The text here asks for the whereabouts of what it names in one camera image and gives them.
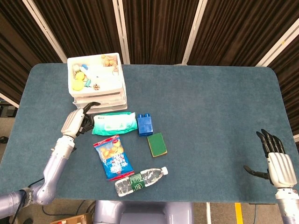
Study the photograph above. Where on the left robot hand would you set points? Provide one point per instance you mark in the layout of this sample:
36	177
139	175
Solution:
73	122

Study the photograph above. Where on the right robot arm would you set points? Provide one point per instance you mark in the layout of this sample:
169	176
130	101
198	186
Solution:
289	205

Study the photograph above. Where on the clear water bottle green label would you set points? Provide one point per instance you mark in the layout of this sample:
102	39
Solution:
140	180

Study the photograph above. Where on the brown plush toy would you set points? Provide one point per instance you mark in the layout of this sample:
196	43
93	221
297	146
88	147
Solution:
108	61

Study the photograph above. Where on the yellow green scouring sponge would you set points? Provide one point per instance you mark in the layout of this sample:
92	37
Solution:
157	145

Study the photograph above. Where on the white partition post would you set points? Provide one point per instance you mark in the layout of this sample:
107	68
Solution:
44	30
195	30
121	30
278	44
9	100

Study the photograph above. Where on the white plastic drawer unit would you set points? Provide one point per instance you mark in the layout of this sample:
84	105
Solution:
109	78

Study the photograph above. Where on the brown pleated curtain panel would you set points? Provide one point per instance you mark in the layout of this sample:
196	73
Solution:
158	30
238	30
18	51
81	25

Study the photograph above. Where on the blue snack bag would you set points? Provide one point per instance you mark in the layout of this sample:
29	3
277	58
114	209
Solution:
114	161

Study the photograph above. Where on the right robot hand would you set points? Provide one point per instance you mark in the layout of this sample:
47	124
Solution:
281	170

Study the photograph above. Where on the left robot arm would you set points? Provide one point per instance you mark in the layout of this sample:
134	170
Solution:
54	168

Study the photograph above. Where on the yellow duck toy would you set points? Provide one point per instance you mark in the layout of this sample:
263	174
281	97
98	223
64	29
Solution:
79	76

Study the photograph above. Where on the lilac robot torso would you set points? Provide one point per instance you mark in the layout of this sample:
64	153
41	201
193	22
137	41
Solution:
144	213

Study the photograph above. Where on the blue toy building block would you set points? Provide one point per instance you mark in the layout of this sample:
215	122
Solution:
144	124

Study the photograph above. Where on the brown cardboard box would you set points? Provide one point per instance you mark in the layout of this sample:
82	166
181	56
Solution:
72	219

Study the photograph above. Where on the yellow round lid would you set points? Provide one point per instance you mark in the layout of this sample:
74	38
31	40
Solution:
77	86

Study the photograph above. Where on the green wet wipes pack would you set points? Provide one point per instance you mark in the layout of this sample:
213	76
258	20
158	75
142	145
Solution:
112	124

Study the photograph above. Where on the blue felt table cover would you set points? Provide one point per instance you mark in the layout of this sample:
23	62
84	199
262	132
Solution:
210	105

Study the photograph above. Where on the small brown trinket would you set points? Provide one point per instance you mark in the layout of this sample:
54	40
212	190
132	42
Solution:
96	86

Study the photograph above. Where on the white bottle blue cap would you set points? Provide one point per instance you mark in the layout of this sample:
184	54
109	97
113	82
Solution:
90	70

